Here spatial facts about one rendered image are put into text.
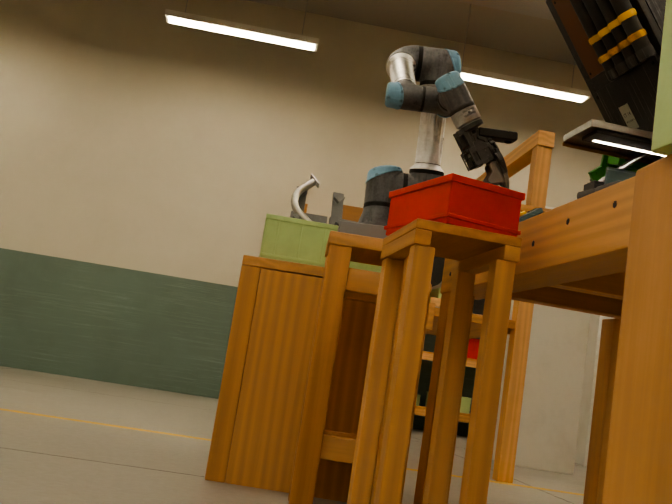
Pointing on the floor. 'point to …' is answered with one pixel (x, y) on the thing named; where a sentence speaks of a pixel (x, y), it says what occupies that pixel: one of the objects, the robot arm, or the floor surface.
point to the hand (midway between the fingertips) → (507, 186)
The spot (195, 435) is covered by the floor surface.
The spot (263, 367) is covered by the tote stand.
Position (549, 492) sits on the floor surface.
